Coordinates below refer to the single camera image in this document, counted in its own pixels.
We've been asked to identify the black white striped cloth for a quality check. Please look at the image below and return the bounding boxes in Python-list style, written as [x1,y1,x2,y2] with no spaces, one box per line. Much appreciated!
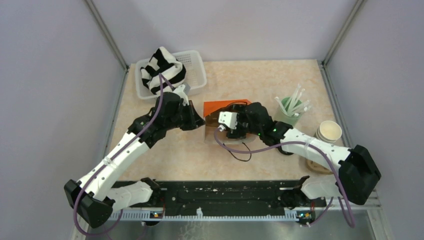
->
[139,46,187,95]

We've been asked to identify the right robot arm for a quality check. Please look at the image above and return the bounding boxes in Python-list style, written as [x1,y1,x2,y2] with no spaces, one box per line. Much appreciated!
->
[218,102,382,206]

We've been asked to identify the green straw holder cup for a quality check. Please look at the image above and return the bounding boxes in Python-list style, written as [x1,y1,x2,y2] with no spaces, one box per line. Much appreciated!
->
[273,97,305,126]

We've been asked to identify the black lid on table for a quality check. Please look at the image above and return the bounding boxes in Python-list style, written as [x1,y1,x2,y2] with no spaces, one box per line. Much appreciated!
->
[277,147,293,156]

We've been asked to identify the white wrapped straws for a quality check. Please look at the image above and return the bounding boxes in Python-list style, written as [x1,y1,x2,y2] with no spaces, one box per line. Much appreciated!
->
[274,84,313,115]

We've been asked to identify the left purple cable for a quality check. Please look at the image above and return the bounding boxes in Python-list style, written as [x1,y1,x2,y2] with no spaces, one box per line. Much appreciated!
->
[72,73,175,237]

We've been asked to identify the orange paper bag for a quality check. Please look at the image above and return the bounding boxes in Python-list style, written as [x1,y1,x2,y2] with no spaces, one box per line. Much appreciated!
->
[203,99,256,151]

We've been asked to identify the cardboard cup carrier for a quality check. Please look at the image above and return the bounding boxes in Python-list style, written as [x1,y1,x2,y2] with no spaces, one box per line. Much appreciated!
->
[306,159,333,175]

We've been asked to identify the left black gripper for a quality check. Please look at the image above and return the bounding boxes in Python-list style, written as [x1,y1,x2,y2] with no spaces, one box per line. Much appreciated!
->
[165,99,206,131]

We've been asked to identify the stack of paper cups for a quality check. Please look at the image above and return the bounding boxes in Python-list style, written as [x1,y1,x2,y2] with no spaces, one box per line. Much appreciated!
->
[315,120,343,143]

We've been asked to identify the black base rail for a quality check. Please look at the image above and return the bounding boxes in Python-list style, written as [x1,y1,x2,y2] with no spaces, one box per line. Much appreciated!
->
[109,178,329,223]

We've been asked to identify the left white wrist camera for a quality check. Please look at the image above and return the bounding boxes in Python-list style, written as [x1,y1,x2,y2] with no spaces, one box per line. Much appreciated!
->
[172,83,191,106]

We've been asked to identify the white plastic basket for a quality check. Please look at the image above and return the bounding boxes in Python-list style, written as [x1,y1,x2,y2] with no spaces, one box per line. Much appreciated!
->
[134,50,207,103]

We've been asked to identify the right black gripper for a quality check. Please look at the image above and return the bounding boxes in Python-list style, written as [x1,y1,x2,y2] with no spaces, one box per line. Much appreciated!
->
[226,104,262,139]

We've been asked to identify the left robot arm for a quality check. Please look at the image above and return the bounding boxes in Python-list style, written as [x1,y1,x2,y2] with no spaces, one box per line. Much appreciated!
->
[64,92,205,229]

